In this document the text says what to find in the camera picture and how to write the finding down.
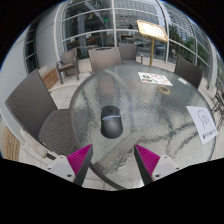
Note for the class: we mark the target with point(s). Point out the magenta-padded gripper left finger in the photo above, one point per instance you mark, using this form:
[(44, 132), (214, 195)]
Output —
[(78, 160)]

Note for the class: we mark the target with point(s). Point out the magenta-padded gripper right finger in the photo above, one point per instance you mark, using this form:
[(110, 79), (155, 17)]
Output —
[(148, 160)]

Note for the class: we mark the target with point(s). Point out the gold menu display stand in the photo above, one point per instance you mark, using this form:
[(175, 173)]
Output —
[(151, 30)]

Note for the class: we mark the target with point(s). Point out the grey wicker chair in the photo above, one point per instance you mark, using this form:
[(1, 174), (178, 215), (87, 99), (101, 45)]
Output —
[(105, 59), (68, 60), (128, 51), (33, 103), (188, 71)]

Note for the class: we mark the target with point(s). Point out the white printed mouse pad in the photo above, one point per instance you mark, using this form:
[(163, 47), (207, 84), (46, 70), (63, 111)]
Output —
[(203, 125)]

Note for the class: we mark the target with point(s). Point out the wooden slat bench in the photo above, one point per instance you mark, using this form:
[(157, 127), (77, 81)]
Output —
[(11, 145), (50, 79)]

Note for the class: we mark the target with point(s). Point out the black computer mouse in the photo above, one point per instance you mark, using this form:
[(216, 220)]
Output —
[(111, 125)]

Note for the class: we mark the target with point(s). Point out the colourful picture menu card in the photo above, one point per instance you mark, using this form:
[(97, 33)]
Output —
[(155, 79)]

